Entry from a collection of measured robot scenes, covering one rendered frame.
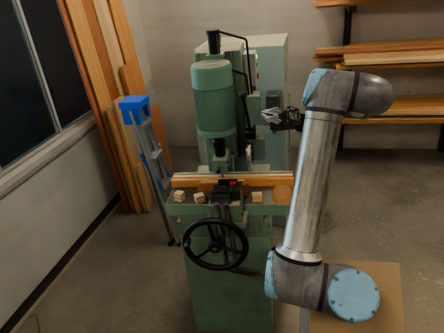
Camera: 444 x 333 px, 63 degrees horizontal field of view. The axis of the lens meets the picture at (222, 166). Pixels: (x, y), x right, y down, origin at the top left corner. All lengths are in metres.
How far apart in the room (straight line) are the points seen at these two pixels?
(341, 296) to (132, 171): 2.33
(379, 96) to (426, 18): 2.84
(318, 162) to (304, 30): 2.81
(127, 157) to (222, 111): 1.69
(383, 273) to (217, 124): 0.87
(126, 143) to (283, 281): 2.15
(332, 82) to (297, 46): 2.76
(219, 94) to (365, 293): 0.91
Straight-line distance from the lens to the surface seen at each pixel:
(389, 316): 1.47
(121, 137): 3.04
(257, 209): 1.66
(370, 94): 1.11
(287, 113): 1.53
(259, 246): 1.80
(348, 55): 3.40
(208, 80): 1.50
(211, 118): 1.56
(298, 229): 1.13
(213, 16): 3.92
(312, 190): 1.11
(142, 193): 3.26
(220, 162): 1.68
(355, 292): 1.17
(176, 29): 4.05
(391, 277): 1.46
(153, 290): 2.61
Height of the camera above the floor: 1.83
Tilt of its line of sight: 28 degrees down
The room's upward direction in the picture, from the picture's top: 6 degrees counter-clockwise
